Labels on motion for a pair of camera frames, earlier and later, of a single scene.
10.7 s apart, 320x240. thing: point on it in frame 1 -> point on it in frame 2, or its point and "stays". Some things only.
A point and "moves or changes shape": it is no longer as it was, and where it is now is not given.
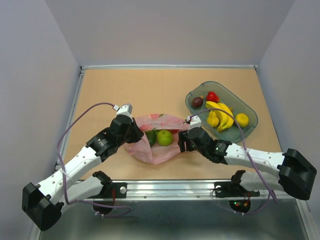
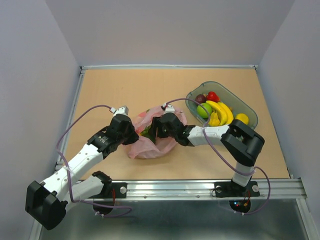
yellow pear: [212, 119] stays
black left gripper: [138, 133] stays
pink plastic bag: [142, 150] moves or changes shape
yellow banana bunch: [225, 121] stays
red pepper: [212, 96] stays
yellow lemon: [242, 119] stays
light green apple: [164, 137] -> [202, 112]
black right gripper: [182, 137] -> [156, 122]
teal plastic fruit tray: [237, 105] stays
